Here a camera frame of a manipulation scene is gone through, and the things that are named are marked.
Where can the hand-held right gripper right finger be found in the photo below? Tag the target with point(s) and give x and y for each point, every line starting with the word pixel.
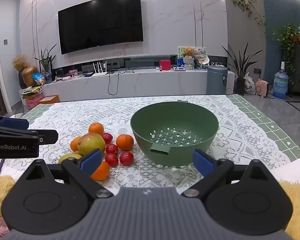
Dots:
pixel 202 162

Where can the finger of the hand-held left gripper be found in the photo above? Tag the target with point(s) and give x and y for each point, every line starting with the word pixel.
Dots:
pixel 48 136
pixel 13 123

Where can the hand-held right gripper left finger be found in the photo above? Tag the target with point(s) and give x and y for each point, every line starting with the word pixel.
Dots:
pixel 91 161

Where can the orange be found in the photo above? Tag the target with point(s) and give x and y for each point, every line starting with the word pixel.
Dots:
pixel 125 142
pixel 96 129
pixel 102 173
pixel 74 144

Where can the green red mango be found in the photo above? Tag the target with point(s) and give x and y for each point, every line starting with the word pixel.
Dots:
pixel 91 143

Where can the red tomato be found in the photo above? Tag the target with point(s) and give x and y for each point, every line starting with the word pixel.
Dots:
pixel 126 158
pixel 112 149
pixel 108 138
pixel 111 160

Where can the yellow green pear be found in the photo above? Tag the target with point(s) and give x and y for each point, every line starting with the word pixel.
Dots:
pixel 68 158

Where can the green colander bowl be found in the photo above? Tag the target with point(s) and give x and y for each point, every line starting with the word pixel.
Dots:
pixel 175 120

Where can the pink box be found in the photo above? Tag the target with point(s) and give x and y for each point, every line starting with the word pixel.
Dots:
pixel 33 102

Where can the orange cardboard box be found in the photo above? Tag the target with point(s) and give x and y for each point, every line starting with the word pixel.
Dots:
pixel 50 99

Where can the yellow green paper stack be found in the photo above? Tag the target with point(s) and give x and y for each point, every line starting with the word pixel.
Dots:
pixel 31 91

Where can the white lace tablecloth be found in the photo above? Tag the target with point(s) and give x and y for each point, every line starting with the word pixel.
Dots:
pixel 77 112

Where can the yellow fluffy blanket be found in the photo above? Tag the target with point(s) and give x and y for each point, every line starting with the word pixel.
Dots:
pixel 0 192

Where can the gold vase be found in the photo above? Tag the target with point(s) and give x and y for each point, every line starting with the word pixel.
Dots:
pixel 29 76

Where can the blue snack bag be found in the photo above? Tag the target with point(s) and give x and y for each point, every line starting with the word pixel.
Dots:
pixel 38 78

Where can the dried flower bunch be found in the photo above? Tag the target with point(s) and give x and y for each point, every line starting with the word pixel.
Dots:
pixel 18 62

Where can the green plant in glass vase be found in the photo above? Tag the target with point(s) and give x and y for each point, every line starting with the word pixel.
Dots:
pixel 47 62

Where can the green checked tablecloth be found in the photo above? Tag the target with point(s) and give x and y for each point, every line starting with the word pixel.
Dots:
pixel 265 127

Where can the white router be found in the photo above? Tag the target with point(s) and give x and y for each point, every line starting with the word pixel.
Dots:
pixel 98 74

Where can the grey trash bin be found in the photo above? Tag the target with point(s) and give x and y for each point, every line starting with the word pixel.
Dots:
pixel 217 80

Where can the tall-leaf potted plant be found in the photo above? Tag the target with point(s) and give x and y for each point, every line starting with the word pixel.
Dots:
pixel 240 85

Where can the white plastic bag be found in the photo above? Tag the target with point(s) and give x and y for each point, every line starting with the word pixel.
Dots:
pixel 250 86

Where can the white marble television console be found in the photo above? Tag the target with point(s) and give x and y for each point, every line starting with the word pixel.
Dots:
pixel 152 82

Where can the pink heater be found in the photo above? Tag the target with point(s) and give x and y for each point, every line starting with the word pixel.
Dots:
pixel 262 87

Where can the red box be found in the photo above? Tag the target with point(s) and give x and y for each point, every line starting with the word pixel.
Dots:
pixel 165 65

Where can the blue water jug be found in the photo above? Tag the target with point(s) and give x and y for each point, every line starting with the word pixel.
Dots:
pixel 280 85

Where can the floral printed board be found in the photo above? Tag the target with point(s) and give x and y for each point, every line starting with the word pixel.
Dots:
pixel 201 52

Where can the brown teddy bear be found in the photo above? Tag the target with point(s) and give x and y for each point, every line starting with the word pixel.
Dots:
pixel 188 52

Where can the potted ivy plant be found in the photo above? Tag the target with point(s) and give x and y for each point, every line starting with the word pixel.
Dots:
pixel 287 37

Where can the hanging vine plant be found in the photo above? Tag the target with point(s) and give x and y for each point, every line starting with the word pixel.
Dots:
pixel 245 3

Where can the black wall television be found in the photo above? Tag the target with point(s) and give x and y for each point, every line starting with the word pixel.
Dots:
pixel 100 22

